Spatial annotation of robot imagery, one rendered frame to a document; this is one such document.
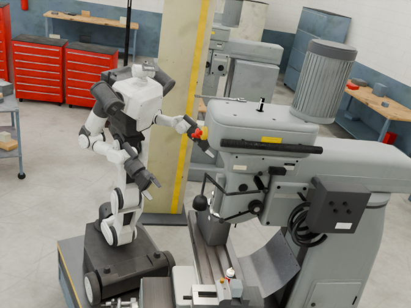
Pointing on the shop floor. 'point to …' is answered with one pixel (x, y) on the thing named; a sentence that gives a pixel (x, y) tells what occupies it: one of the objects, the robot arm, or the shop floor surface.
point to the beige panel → (177, 106)
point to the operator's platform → (73, 253)
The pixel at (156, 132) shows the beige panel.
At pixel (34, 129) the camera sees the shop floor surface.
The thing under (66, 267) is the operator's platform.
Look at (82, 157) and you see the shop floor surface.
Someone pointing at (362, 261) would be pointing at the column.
